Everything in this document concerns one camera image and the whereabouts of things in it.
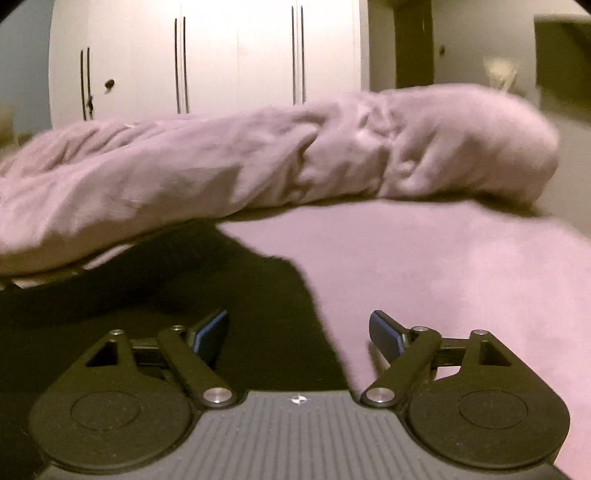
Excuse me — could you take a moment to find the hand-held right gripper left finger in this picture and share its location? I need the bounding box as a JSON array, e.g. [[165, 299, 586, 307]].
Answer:
[[85, 309, 238, 409]]

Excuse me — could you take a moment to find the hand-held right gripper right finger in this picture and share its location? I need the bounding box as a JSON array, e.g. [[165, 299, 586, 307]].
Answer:
[[360, 310, 514, 409]]

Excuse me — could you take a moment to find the black knit sweater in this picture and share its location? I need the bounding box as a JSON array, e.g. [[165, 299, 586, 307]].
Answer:
[[0, 219, 352, 480]]

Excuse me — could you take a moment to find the lilac bed sheet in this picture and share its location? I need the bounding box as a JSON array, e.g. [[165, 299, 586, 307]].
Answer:
[[216, 196, 591, 480]]

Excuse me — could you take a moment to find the lilac crumpled duvet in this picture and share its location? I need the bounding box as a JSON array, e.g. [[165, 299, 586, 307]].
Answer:
[[0, 88, 562, 278]]

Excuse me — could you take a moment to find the white wardrobe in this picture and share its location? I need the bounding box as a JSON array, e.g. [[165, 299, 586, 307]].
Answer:
[[48, 0, 371, 129]]

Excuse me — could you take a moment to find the white wrapped bouquet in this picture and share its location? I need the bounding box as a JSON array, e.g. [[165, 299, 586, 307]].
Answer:
[[482, 55, 519, 94]]

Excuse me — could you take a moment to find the dark cabinet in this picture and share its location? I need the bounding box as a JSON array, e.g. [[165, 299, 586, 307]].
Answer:
[[533, 13, 591, 109]]

